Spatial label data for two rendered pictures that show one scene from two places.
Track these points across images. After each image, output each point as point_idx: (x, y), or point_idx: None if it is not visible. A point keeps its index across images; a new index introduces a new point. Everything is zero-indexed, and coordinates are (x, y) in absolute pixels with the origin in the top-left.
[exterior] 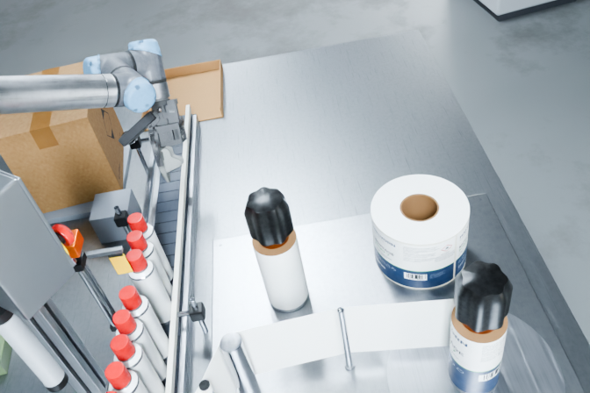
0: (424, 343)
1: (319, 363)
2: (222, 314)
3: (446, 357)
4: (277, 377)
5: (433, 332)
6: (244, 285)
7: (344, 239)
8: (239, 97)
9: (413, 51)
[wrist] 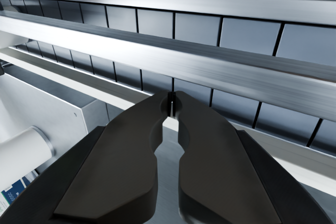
0: (17, 182)
1: (14, 130)
2: (15, 86)
3: (32, 179)
4: (0, 104)
5: (7, 193)
6: (40, 115)
7: None
8: None
9: None
